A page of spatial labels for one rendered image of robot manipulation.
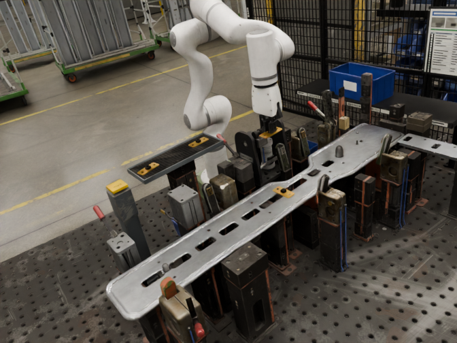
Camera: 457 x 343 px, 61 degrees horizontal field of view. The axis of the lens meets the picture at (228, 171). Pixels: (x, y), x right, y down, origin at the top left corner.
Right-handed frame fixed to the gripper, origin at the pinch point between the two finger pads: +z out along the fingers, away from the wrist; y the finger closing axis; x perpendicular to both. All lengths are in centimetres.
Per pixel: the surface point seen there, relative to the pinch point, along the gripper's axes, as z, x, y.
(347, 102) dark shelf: 26, 81, -24
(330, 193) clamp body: 23.3, 5.5, 20.4
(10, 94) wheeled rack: 99, 23, -609
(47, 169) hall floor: 127, -17, -341
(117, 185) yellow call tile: 11, -47, -32
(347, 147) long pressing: 28, 43, 2
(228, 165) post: 17.8, -8.0, -17.4
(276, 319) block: 57, -28, 21
